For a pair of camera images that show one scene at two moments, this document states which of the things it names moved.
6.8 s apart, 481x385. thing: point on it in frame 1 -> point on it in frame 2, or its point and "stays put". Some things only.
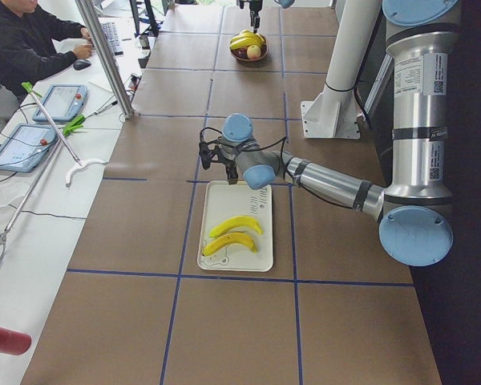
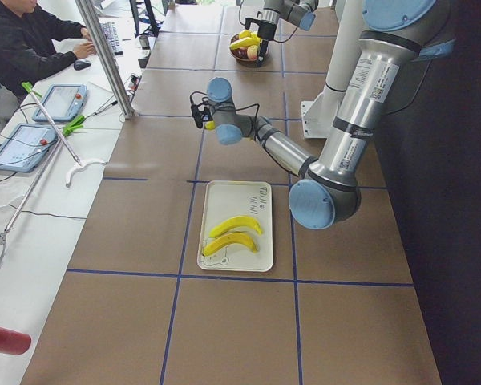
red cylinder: [6, 341] stays put
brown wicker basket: [240, 54] stays put
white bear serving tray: [220, 202] stays put
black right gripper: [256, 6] -> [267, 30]
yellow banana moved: [232, 239] stays put
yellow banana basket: [254, 36] -> [245, 42]
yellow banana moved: [244, 220] stays put
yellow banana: [245, 42] -> [210, 124]
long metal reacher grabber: [74, 123] stays put
